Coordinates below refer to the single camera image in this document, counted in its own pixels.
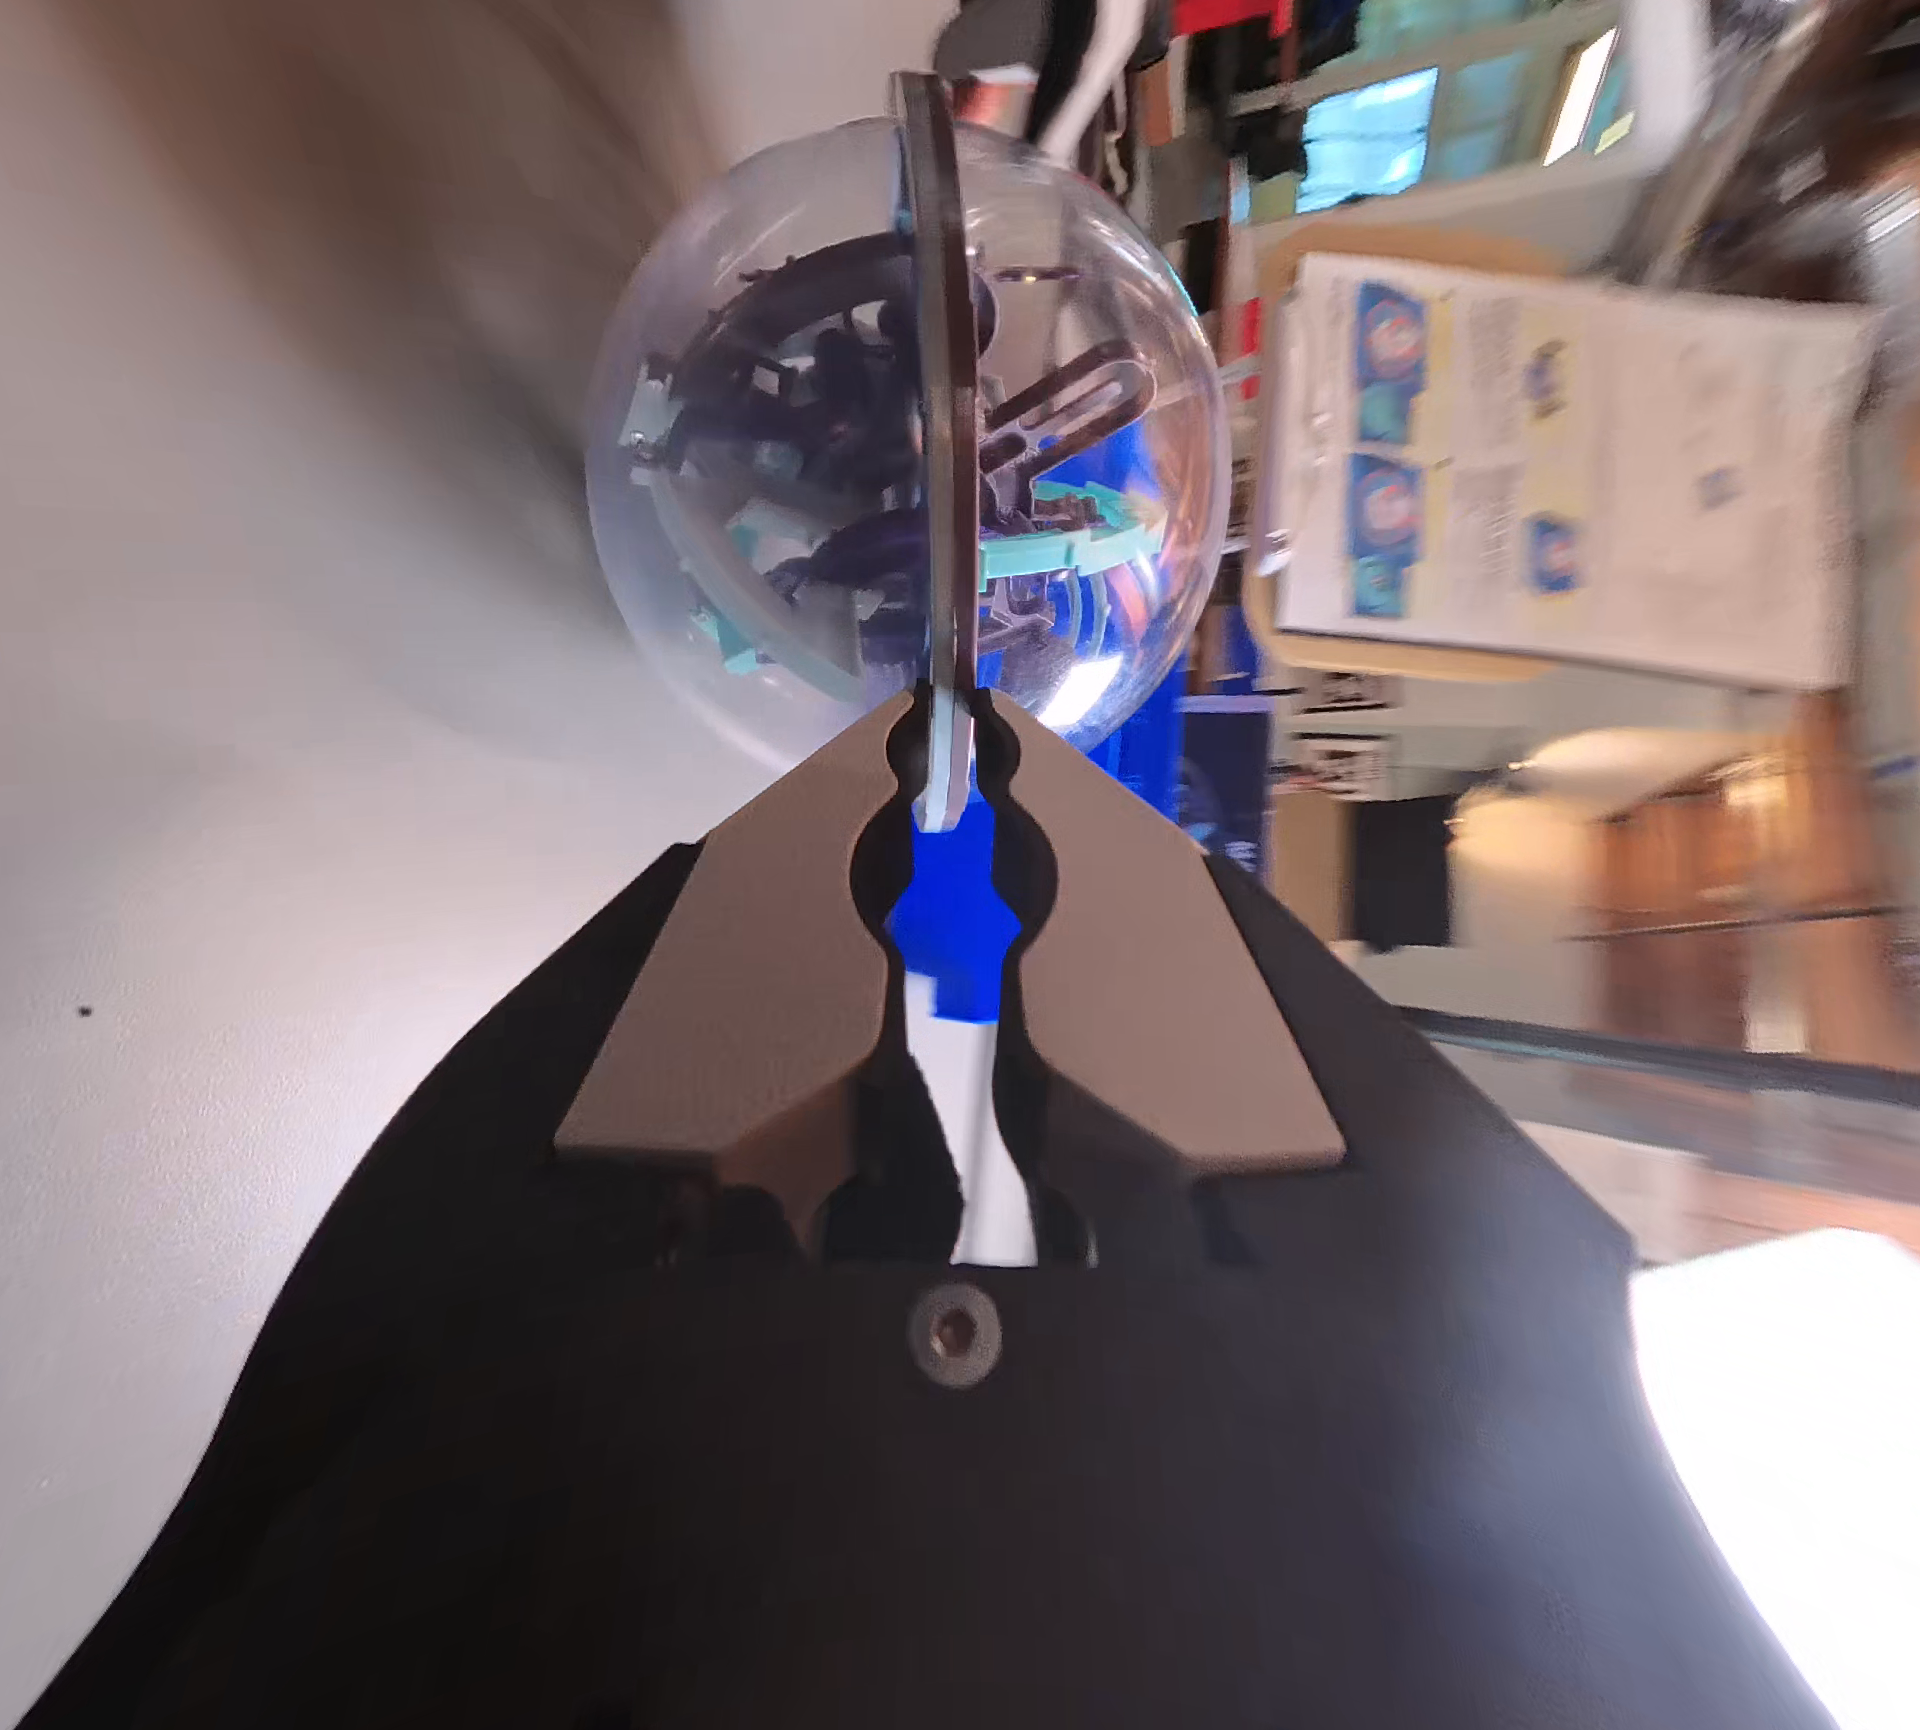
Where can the instruction sheet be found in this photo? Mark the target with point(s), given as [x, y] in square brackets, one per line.
[1563, 471]

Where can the clear maze ball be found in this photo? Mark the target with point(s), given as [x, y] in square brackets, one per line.
[783, 411]

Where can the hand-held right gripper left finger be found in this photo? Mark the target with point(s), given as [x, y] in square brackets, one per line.
[752, 982]

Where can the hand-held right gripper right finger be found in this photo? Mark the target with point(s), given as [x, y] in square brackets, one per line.
[1173, 982]

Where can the blue plastic bin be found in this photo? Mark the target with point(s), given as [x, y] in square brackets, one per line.
[954, 922]

